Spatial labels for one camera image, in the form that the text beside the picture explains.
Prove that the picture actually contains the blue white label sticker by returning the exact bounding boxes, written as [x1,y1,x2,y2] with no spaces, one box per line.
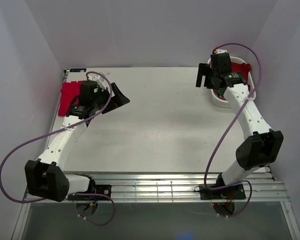
[69,68,87,73]

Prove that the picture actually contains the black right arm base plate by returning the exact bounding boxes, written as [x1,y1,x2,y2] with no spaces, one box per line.
[194,184,246,200]

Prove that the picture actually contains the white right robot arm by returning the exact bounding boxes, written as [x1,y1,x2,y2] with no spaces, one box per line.
[196,49,284,199]

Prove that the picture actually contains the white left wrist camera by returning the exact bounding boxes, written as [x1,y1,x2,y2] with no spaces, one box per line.
[87,74,108,91]

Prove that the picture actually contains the aluminium frame rails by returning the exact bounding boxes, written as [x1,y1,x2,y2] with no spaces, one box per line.
[23,171,291,203]

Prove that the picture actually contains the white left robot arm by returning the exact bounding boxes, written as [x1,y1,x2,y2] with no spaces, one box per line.
[24,80,130,202]

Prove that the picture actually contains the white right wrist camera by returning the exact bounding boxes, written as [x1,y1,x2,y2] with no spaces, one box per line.
[211,47,228,55]

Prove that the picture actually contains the white plastic laundry basket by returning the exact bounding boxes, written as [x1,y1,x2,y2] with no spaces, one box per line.
[210,56,255,108]

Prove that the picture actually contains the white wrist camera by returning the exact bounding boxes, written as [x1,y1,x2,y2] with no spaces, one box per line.
[87,74,108,91]
[211,47,228,55]

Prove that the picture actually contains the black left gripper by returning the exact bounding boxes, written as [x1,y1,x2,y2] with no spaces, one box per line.
[92,82,130,114]

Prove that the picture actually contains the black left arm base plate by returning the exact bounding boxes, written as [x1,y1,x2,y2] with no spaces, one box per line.
[67,184,112,202]

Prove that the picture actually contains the folded pink t shirt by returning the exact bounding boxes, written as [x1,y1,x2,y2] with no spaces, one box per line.
[58,81,82,117]

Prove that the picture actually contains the dark red t shirt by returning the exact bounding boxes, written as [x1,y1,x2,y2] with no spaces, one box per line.
[214,62,252,101]

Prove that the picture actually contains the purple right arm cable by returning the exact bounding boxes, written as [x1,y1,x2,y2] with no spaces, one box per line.
[193,43,263,218]

